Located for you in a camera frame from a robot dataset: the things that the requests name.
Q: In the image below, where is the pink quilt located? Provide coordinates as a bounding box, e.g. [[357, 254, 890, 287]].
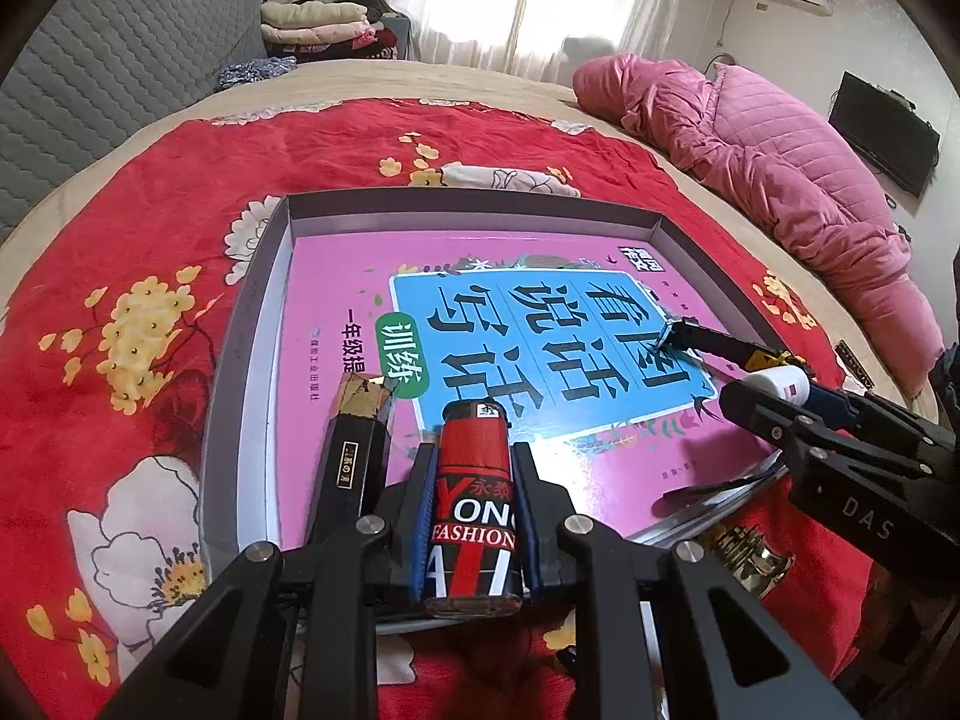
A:
[[571, 52, 947, 400]]

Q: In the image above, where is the yellow watch with black strap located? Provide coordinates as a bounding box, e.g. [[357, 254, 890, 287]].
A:
[[649, 319, 822, 518]]

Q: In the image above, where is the black television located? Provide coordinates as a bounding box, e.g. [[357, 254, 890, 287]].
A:
[[829, 71, 941, 200]]

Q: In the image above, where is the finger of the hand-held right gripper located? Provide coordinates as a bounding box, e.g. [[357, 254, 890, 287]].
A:
[[807, 382, 960, 460], [718, 379, 932, 475]]

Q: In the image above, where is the blue patterned cloth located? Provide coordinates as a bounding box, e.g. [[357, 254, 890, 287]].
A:
[[214, 56, 297, 95]]

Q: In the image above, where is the grey quilted headboard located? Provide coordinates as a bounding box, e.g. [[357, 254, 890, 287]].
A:
[[0, 0, 271, 248]]

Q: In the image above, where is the red floral blanket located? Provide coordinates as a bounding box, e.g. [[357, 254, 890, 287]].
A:
[[0, 94, 893, 720]]

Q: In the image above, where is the brown hair clip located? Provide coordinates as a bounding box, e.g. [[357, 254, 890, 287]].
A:
[[834, 340, 875, 391]]

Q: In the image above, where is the pink and blue book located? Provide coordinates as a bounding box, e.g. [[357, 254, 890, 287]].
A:
[[274, 236, 788, 548]]

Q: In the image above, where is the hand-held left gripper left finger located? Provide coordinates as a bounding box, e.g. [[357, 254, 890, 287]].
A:
[[112, 442, 443, 720]]

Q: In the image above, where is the red and black lighter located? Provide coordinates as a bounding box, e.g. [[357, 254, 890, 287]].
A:
[[422, 399, 524, 620]]

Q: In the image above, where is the stack of folded clothes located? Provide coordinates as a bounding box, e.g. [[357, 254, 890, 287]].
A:
[[259, 0, 402, 61]]

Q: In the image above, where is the shallow cardboard box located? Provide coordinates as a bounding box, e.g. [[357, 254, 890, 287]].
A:
[[199, 191, 796, 563]]

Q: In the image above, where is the white curtain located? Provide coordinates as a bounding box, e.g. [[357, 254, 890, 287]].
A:
[[382, 0, 706, 83]]

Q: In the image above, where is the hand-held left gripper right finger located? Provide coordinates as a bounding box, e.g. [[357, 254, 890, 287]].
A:
[[510, 441, 856, 720]]

